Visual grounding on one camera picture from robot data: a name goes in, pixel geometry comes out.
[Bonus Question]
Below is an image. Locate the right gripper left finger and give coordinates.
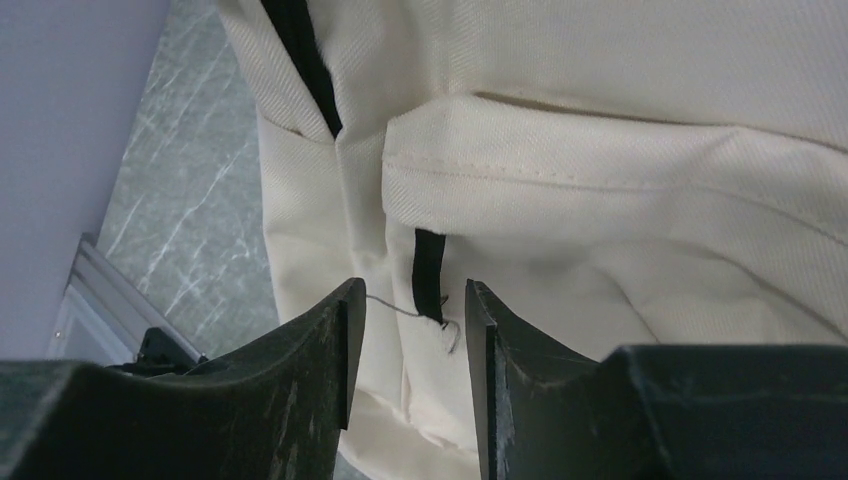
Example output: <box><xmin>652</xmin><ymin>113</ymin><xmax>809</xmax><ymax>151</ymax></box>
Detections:
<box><xmin>1</xmin><ymin>278</ymin><xmax>366</xmax><ymax>479</ymax></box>

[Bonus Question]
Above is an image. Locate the beige canvas backpack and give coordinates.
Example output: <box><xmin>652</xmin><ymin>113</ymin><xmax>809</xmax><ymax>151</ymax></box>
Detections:
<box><xmin>218</xmin><ymin>1</ymin><xmax>847</xmax><ymax>479</ymax></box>

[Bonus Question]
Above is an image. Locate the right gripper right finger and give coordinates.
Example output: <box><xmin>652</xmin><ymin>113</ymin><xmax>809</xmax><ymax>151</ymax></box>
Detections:
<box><xmin>465</xmin><ymin>280</ymin><xmax>847</xmax><ymax>479</ymax></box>

